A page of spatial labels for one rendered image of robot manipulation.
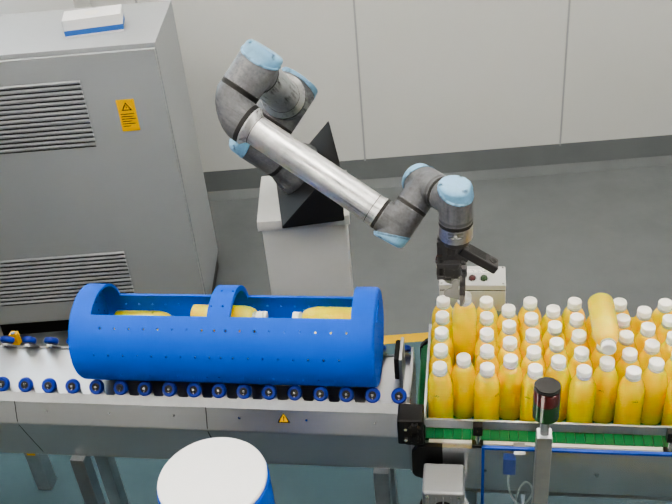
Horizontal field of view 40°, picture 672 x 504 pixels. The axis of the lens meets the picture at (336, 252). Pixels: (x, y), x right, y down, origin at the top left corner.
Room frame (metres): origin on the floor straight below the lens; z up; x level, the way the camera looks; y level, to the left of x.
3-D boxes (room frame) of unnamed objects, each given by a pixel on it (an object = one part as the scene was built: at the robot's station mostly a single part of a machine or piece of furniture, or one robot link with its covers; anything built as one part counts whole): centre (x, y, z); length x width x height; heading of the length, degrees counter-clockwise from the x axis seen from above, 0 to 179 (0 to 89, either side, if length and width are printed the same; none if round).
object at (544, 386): (1.57, -0.46, 1.18); 0.06 x 0.06 x 0.16
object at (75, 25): (3.75, 0.91, 1.48); 0.24 x 0.12 x 0.08; 96
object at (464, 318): (2.01, -0.34, 1.09); 0.07 x 0.07 x 0.19
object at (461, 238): (2.01, -0.32, 1.42); 0.10 x 0.09 x 0.05; 170
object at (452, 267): (2.02, -0.31, 1.34); 0.09 x 0.08 x 0.12; 80
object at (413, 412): (1.78, -0.16, 0.95); 0.10 x 0.07 x 0.10; 170
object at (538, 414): (1.57, -0.46, 1.18); 0.06 x 0.06 x 0.05
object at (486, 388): (1.82, -0.37, 0.99); 0.07 x 0.07 x 0.19
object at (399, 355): (1.99, -0.15, 0.99); 0.10 x 0.02 x 0.12; 170
